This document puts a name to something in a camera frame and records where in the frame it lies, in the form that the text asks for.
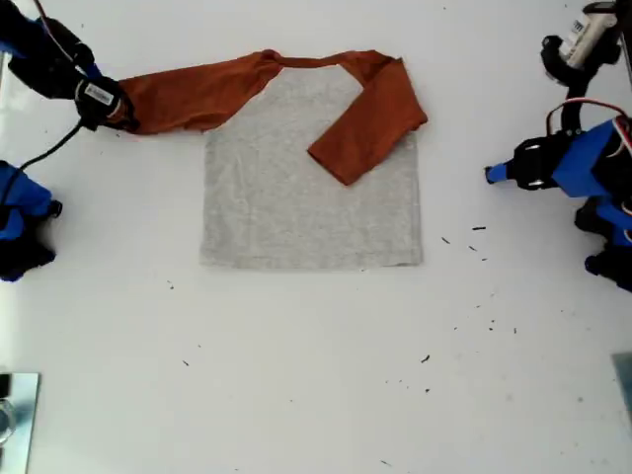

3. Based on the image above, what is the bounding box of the grey t-shirt with rust sleeves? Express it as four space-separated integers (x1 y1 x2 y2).
116 47 430 272

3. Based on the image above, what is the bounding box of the camera black cable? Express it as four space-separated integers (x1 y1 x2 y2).
0 118 88 209
539 34 621 137

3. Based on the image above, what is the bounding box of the arm red white wire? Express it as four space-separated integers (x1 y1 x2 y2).
544 97 632 160
33 0 86 71

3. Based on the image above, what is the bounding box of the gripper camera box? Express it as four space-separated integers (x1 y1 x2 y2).
557 2 621 68

